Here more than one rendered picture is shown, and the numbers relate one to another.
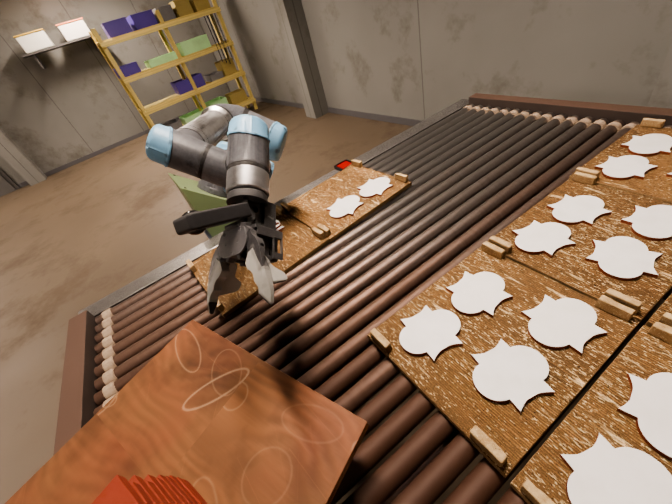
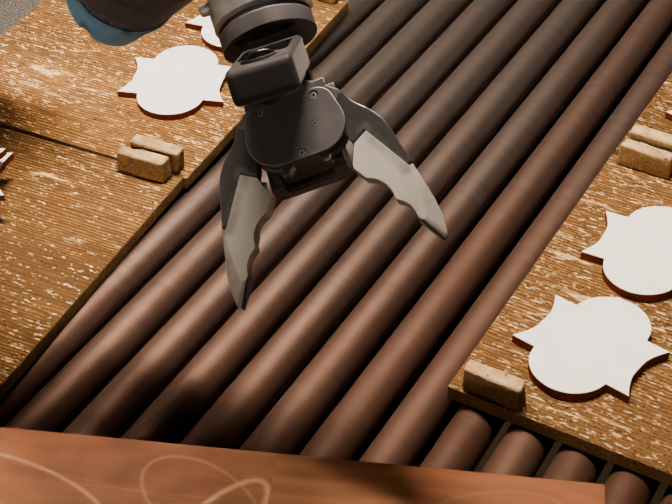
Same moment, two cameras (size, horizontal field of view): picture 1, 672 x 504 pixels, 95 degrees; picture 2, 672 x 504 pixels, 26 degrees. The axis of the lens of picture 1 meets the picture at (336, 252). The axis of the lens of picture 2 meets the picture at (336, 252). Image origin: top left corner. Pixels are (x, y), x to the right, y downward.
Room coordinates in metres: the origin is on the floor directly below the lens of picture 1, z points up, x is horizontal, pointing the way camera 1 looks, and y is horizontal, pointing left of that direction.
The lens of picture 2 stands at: (-0.24, 0.64, 1.88)
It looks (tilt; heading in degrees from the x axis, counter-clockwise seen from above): 40 degrees down; 322
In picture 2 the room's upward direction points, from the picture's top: straight up
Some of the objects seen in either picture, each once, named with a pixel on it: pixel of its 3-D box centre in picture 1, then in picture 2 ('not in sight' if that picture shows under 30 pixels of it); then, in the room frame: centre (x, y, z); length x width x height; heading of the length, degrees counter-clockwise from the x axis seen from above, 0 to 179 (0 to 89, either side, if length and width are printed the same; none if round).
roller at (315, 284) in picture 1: (394, 232); (360, 145); (0.81, -0.21, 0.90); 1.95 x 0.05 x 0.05; 113
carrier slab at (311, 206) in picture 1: (343, 196); (146, 52); (1.08, -0.10, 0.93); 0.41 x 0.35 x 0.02; 116
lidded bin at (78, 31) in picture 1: (74, 30); not in sight; (8.06, 3.38, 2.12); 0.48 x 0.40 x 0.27; 116
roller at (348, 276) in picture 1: (405, 237); (399, 158); (0.76, -0.23, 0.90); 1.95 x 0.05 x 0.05; 113
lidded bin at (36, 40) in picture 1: (35, 41); not in sight; (7.76, 4.00, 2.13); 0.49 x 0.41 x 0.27; 116
